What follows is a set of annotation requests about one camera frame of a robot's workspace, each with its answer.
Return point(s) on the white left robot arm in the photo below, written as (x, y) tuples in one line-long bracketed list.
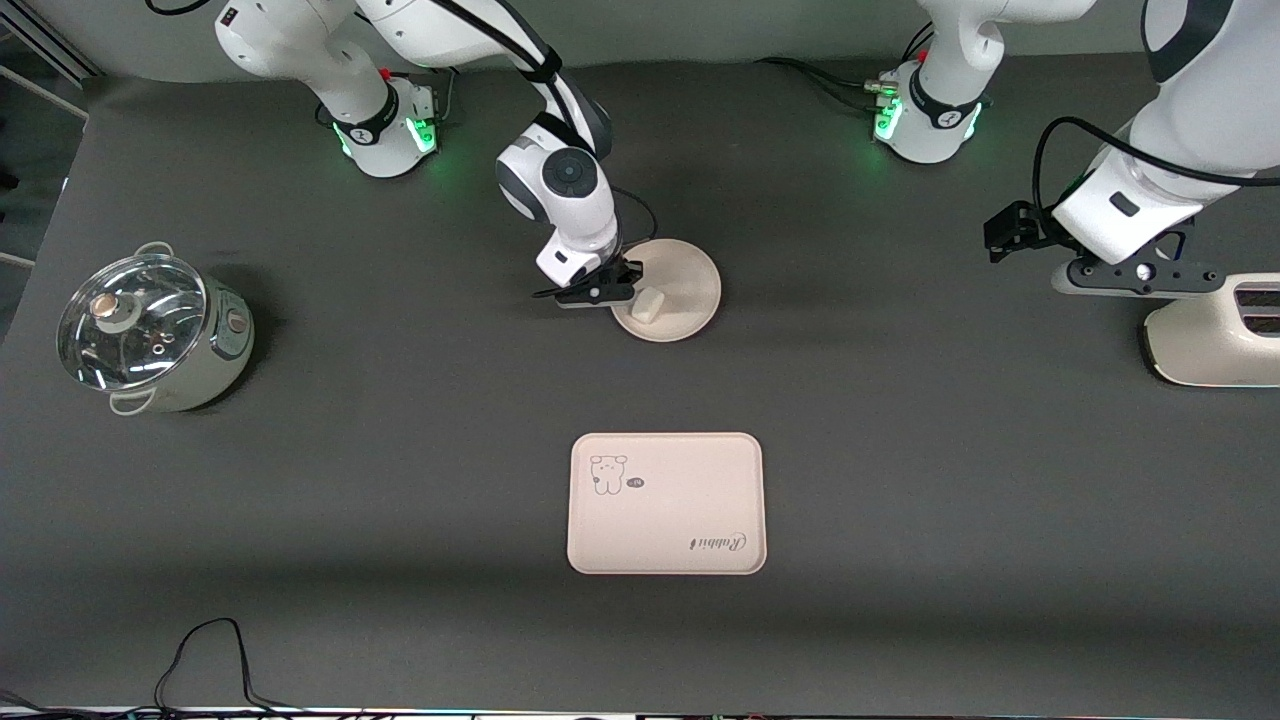
[(1210, 100)]

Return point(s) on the grey metal frame rail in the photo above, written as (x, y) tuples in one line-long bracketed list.
[(60, 52)]

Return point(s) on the pale green electric pot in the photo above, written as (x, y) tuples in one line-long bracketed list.
[(225, 345)]

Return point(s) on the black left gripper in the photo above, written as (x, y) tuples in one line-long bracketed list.
[(1030, 229)]

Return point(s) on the glass pot lid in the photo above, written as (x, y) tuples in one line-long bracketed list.
[(130, 330)]

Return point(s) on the small white bun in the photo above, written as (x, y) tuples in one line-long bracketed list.
[(648, 305)]

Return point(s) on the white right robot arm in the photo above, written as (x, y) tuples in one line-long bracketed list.
[(300, 40)]

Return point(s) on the cream white toaster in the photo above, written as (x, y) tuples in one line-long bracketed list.
[(1210, 350)]

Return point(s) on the round beige plate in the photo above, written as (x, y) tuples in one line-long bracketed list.
[(680, 280)]

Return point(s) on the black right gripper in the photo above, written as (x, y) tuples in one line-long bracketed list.
[(622, 272)]

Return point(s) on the beige tray with rabbit print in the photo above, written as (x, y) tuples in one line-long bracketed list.
[(680, 520)]

